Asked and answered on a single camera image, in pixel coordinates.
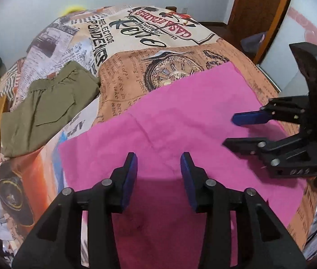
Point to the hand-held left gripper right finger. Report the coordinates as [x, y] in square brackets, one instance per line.
[188, 173]

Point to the wooden door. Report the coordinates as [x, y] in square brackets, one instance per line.
[256, 5]

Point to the pink cloth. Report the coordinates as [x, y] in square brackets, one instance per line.
[175, 117]

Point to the olive green pants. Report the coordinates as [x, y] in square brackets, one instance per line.
[49, 101]

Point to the printed blanket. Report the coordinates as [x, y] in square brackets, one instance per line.
[124, 70]

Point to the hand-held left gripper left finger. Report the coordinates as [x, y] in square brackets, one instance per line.
[130, 173]

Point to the white panel with pink print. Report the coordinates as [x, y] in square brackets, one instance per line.
[301, 28]

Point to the yellow object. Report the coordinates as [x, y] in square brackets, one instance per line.
[73, 9]

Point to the dark blue-grey bag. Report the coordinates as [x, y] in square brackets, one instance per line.
[252, 44]

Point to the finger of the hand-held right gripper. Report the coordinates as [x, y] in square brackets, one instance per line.
[248, 118]
[245, 144]

